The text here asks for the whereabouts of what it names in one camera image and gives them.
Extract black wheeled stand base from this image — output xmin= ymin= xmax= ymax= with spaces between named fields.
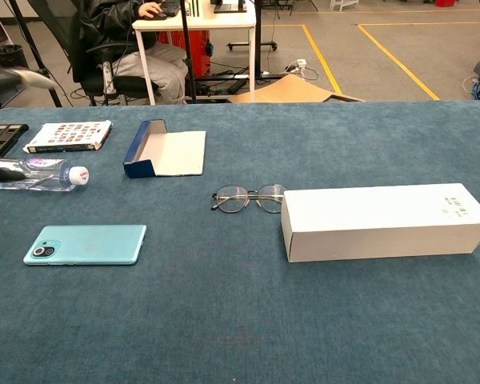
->
xmin=226 ymin=39 xmax=279 ymax=53

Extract open blue glasses case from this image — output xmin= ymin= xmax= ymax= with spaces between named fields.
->
xmin=122 ymin=118 xmax=207 ymax=179

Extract thin metal round eyeglasses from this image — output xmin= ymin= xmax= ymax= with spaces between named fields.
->
xmin=211 ymin=183 xmax=287 ymax=215

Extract black monitor stand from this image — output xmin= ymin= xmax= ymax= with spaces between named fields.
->
xmin=213 ymin=0 xmax=248 ymax=14

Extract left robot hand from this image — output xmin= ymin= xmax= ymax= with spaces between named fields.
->
xmin=0 ymin=66 xmax=58 ymax=182

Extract clear plastic water bottle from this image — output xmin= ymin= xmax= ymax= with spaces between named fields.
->
xmin=0 ymin=157 xmax=90 ymax=193

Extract black trash bin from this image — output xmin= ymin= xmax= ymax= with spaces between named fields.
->
xmin=0 ymin=44 xmax=30 ymax=72

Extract long white cardboard box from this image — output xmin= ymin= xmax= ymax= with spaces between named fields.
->
xmin=280 ymin=182 xmax=480 ymax=263

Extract white desk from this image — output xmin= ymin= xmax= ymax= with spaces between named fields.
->
xmin=132 ymin=0 xmax=258 ymax=106

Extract black tripod leg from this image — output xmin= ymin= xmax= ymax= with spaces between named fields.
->
xmin=7 ymin=0 xmax=63 ymax=108

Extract white book with coloured squares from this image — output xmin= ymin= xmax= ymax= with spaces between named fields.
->
xmin=22 ymin=119 xmax=114 ymax=154

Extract smartphone black screen teal back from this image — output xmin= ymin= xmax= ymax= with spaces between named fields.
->
xmin=22 ymin=224 xmax=148 ymax=266

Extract black office chair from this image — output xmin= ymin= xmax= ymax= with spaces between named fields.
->
xmin=26 ymin=0 xmax=162 ymax=107

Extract black plastic holder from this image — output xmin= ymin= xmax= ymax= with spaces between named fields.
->
xmin=0 ymin=123 xmax=30 ymax=158

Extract blue plastic crate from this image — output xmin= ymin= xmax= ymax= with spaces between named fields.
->
xmin=0 ymin=84 xmax=26 ymax=106

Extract brown cardboard sheet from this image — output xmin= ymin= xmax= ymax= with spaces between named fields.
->
xmin=226 ymin=74 xmax=365 ymax=104

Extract black vertical stand pole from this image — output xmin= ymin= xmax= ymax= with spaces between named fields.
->
xmin=178 ymin=0 xmax=198 ymax=105

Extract red cabinet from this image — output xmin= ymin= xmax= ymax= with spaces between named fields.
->
xmin=156 ymin=28 xmax=214 ymax=79

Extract black keyboard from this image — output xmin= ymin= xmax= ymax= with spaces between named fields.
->
xmin=159 ymin=0 xmax=193 ymax=17

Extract seated person in black jacket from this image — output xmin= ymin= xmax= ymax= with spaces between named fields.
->
xmin=74 ymin=0 xmax=190 ymax=106

